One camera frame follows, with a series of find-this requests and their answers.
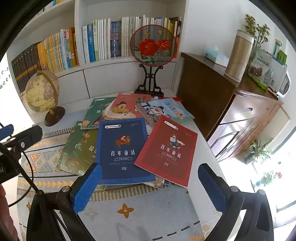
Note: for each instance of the antique style desk globe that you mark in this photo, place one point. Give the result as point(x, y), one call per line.
point(41, 92)

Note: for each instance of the row of upper shelf books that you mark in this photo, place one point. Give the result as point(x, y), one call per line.
point(54, 2)

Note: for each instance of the row of black gold volumes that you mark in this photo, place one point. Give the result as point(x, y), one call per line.
point(25, 67)

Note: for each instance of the red storybook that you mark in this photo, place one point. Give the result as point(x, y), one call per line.
point(166, 153)

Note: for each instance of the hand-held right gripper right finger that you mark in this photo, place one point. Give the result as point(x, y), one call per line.
point(212, 187)

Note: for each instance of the brown wooden cabinet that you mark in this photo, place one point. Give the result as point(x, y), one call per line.
point(208, 92)

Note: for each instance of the olive green insect book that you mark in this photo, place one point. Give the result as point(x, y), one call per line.
point(78, 150)

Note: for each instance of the blue patterned woven mat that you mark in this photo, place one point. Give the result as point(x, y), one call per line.
point(143, 208)

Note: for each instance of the dark blue storybook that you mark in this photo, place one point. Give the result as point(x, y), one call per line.
point(122, 148)

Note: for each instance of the red cartoon scholar book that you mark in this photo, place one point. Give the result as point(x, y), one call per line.
point(122, 106)

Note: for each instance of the red flowering potted plant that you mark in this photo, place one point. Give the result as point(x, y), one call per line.
point(268, 177)

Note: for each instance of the green potted plant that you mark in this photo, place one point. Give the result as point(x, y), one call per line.
point(259, 150)

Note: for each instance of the green snack package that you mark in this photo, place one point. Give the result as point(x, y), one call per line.
point(259, 67)

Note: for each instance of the red flower embroidered round fan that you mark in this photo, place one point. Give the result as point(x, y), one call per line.
point(153, 45)

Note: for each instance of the light blue tissue box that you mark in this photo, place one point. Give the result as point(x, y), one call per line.
point(217, 55)

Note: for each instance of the white bookshelf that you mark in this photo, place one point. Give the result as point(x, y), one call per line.
point(106, 76)

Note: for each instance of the light blue poetry book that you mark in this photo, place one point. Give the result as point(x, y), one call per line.
point(171, 111)

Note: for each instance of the gold cylindrical canister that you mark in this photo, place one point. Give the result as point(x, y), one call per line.
point(238, 55)

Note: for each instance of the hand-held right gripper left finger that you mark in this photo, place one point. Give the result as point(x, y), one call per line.
point(86, 187)

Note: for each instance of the row of white blue books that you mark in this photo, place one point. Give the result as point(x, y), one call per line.
point(104, 39)

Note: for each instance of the white printed box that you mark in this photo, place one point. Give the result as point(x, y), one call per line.
point(277, 76)

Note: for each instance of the teal insect book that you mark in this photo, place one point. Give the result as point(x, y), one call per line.
point(97, 109)

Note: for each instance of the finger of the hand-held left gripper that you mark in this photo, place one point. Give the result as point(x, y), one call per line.
point(7, 132)
point(29, 136)

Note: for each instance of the green jars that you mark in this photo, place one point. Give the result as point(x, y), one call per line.
point(279, 51)

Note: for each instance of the vase of yellow dried flowers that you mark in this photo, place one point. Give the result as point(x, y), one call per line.
point(262, 32)

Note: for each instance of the row of yellow colourful books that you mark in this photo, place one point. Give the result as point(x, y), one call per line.
point(57, 51)

